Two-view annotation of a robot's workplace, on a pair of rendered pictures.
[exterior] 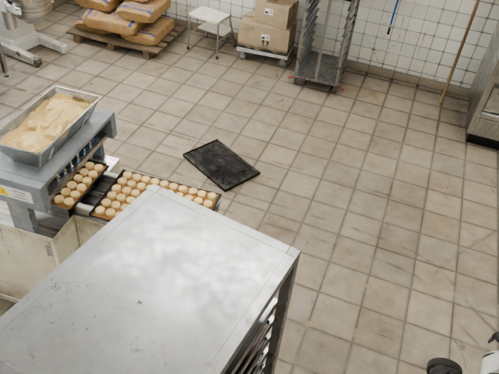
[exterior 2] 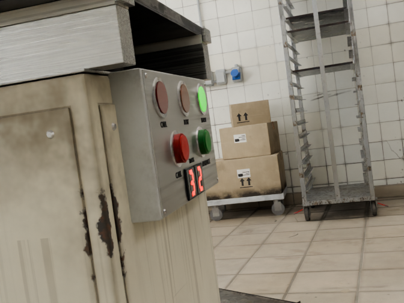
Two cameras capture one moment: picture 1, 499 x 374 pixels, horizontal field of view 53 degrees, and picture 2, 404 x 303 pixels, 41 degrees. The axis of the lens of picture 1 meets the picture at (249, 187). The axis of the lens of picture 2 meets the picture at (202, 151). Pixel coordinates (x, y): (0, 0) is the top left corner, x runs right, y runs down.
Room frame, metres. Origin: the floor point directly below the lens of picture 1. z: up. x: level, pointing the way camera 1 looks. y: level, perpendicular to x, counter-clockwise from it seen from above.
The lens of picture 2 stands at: (1.28, 0.16, 0.78)
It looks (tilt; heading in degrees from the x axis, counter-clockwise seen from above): 3 degrees down; 2
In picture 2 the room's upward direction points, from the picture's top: 8 degrees counter-clockwise
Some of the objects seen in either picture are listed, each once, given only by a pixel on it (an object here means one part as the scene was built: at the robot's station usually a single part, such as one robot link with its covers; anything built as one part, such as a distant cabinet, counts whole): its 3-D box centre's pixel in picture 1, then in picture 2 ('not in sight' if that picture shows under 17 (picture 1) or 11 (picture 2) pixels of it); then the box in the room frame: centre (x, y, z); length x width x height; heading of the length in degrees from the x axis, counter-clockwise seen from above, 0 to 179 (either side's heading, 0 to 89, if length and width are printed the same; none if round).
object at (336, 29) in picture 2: not in sight; (320, 32); (5.23, -0.67, 1.32); 0.60 x 0.40 x 0.01; 166
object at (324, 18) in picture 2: not in sight; (318, 20); (5.23, -0.67, 1.41); 0.60 x 0.40 x 0.01; 166
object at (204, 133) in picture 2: not in sight; (202, 142); (1.92, 0.18, 0.76); 0.03 x 0.02 x 0.03; 167
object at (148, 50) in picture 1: (128, 33); not in sight; (5.78, 1.69, 0.06); 1.20 x 0.80 x 0.11; 75
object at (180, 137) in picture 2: not in sight; (178, 148); (1.83, 0.20, 0.76); 0.03 x 0.02 x 0.03; 167
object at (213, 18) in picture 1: (212, 30); not in sight; (5.74, 0.64, 0.23); 0.45 x 0.45 x 0.46; 65
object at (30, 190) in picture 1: (58, 164); not in sight; (2.07, 1.05, 1.01); 0.72 x 0.33 x 0.34; 167
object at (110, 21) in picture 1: (116, 18); not in sight; (5.57, 1.75, 0.32); 0.72 x 0.42 x 0.17; 77
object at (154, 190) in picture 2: not in sight; (174, 138); (1.88, 0.21, 0.77); 0.24 x 0.04 x 0.14; 167
